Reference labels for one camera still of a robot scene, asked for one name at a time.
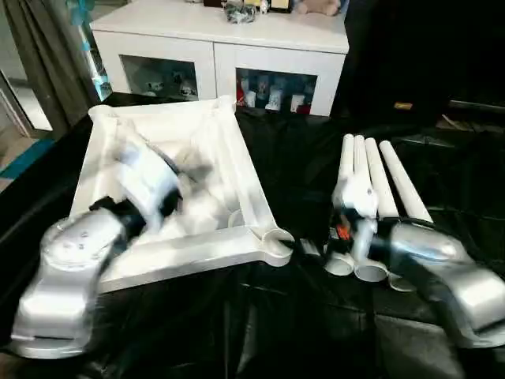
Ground white plastic table leg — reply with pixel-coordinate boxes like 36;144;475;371
379;141;435;223
325;134;357;277
353;136;390;283
365;138;417;293

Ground white upturned plastic table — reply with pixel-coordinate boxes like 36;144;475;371
69;96;297;295

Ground black work mat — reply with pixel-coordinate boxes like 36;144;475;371
0;93;505;379

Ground white glass-door cabinet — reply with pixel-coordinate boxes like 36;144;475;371
89;0;350;118

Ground teal floor mat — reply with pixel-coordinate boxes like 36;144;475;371
0;138;58;181

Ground grey crumpled object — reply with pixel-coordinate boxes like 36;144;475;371
223;0;258;24

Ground grey curtain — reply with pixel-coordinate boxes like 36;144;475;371
4;0;102;135

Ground black case with yellow label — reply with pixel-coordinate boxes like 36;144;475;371
341;0;505;131

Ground beige plush toy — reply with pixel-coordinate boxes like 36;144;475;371
294;0;346;17

